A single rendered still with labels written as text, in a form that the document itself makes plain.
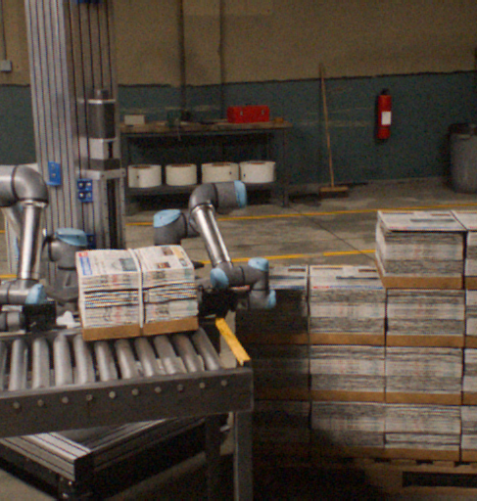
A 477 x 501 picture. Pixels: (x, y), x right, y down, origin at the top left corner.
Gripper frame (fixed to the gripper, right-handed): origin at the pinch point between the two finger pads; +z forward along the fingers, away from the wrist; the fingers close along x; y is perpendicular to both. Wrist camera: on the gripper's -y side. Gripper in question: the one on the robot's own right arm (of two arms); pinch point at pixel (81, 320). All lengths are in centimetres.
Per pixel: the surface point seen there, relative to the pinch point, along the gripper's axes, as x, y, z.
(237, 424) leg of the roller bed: -62, -16, 42
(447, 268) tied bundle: -5, 11, 135
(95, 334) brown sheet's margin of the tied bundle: -23.2, 2.4, 3.6
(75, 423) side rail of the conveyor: -63, -10, -4
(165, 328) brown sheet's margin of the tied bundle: -22.6, 2.2, 26.3
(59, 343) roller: -21.7, -0.3, -8.0
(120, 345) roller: -28.8, -0.4, 11.2
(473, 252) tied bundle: -8, 17, 144
